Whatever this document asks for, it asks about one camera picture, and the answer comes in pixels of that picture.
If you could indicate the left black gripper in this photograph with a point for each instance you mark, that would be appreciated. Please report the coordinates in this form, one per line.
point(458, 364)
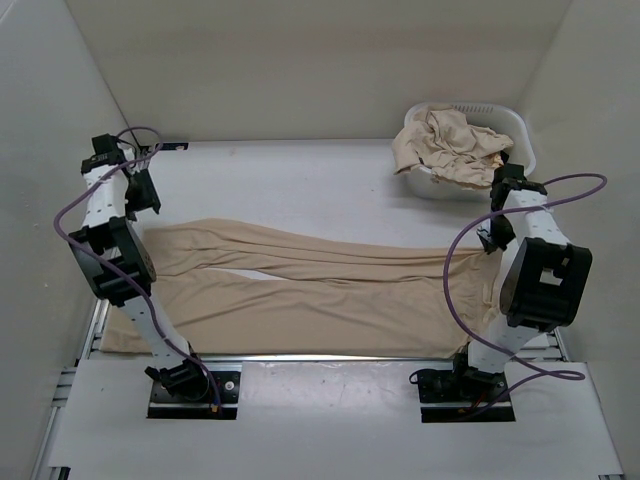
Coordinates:
point(149, 198)

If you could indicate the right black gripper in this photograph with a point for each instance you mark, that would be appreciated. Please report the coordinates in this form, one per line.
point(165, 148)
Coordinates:
point(492, 242)

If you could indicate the beige trousers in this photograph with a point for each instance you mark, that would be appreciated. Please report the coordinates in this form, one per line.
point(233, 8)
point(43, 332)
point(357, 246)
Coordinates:
point(234, 288)

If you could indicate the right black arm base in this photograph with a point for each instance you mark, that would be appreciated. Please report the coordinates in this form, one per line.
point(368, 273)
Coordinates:
point(462, 394)

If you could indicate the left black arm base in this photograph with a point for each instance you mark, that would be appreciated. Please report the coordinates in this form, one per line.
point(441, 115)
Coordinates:
point(188, 392)

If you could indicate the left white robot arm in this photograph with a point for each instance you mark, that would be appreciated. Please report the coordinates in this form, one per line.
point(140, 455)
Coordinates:
point(119, 269)

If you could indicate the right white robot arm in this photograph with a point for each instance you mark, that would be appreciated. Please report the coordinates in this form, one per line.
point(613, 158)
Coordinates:
point(544, 284)

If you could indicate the black corner label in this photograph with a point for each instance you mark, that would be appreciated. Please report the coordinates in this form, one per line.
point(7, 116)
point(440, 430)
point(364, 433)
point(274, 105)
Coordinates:
point(175, 146)

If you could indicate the beige clothes pile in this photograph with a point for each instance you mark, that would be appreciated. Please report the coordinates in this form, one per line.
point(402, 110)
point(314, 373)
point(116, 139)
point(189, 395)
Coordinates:
point(441, 139)

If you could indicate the right aluminium rail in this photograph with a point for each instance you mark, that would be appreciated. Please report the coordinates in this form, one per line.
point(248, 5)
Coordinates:
point(555, 345)

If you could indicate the front aluminium rail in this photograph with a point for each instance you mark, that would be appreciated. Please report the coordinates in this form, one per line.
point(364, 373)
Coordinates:
point(318, 358)

